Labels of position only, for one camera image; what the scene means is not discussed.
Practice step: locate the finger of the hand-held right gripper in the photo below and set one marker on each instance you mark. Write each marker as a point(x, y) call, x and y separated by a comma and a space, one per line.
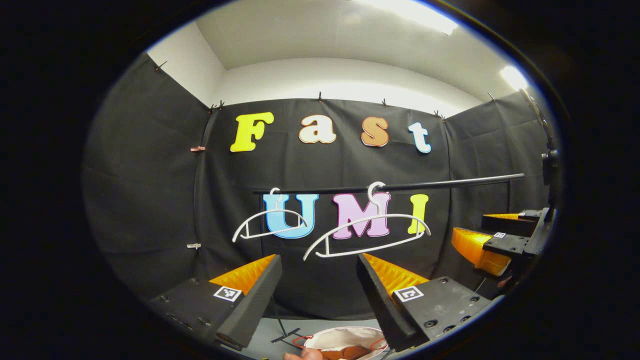
point(507, 226)
point(475, 247)

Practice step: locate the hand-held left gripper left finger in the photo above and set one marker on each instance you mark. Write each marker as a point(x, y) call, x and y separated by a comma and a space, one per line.
point(250, 305)

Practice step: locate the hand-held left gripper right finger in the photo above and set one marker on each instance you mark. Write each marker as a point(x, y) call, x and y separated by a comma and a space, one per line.
point(382, 305)

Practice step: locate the white laundry hamper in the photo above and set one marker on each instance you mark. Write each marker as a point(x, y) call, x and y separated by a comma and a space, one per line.
point(345, 336)

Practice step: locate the white plastic hanger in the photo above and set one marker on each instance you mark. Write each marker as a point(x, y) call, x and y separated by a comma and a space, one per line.
point(272, 212)
point(370, 218)

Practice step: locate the black clothes rack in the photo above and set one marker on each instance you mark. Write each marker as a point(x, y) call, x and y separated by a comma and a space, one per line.
point(450, 182)

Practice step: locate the white clip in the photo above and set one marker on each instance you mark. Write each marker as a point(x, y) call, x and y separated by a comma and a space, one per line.
point(193, 245)

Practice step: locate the small ceiling light panel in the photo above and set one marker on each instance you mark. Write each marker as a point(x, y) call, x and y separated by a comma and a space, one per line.
point(514, 77)

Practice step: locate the row of black clips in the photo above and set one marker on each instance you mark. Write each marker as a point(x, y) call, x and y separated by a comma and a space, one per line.
point(320, 96)

